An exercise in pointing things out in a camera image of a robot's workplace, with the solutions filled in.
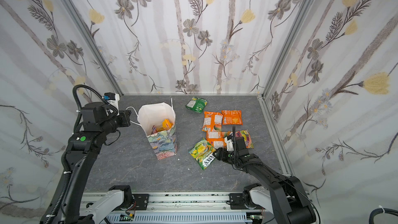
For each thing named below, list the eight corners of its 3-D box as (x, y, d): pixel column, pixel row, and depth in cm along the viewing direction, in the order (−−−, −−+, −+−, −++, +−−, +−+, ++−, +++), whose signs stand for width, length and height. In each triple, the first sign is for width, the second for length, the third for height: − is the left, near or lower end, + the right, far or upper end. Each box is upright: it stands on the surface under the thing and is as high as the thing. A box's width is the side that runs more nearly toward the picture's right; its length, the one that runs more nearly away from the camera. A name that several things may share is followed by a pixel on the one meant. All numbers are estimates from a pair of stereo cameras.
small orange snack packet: (222, 124, 105) (222, 121, 103) (221, 112, 112) (221, 110, 109) (242, 124, 105) (243, 122, 103) (240, 113, 112) (241, 110, 109)
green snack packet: (185, 108, 114) (184, 105, 111) (192, 98, 121) (192, 95, 118) (200, 114, 111) (200, 111, 108) (207, 103, 118) (207, 100, 115)
